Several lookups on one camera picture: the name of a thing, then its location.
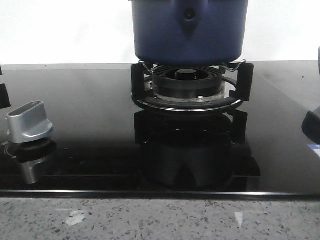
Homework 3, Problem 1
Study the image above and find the silver stove control knob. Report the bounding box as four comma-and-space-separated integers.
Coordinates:
6, 100, 53, 144

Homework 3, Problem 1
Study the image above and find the blue white sticker label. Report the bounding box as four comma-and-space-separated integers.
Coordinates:
308, 144, 320, 158

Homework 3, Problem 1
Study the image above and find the black left pot support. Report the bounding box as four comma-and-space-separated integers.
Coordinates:
0, 64, 12, 110

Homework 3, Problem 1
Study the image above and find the black glass stove top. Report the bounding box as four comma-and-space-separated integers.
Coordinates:
0, 65, 320, 200

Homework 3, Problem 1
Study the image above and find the dark blue cooking pot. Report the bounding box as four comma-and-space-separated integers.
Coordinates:
131, 0, 249, 66

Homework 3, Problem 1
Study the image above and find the light blue bowl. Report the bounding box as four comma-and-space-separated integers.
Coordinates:
301, 46, 320, 145

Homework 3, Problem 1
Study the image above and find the black metal pot support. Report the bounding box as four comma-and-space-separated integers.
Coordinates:
130, 60, 254, 114

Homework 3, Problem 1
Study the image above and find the black gas burner head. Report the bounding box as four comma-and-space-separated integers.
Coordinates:
151, 66, 223, 99

